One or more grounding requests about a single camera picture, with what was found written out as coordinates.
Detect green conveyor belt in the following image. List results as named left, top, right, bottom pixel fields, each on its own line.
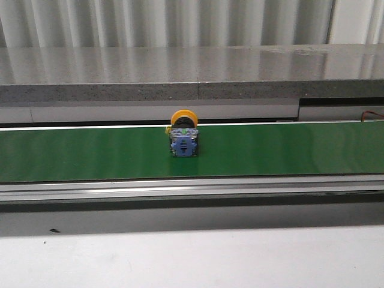
left=1, top=121, right=383, bottom=183

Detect grey stone countertop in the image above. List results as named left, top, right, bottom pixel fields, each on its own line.
left=1, top=44, right=383, bottom=103

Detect grey cabinet panel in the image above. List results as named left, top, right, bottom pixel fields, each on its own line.
left=1, top=97, right=383, bottom=124

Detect white pleated curtain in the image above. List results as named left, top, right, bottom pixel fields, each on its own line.
left=1, top=1, right=383, bottom=47

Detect yellow push button switch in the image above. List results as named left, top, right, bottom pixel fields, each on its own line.
left=165, top=109, right=199, bottom=157

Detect silver conveyor front rail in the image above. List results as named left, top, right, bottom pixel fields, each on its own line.
left=1, top=174, right=383, bottom=205

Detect red cable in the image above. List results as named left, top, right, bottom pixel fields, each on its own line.
left=360, top=111, right=384, bottom=122

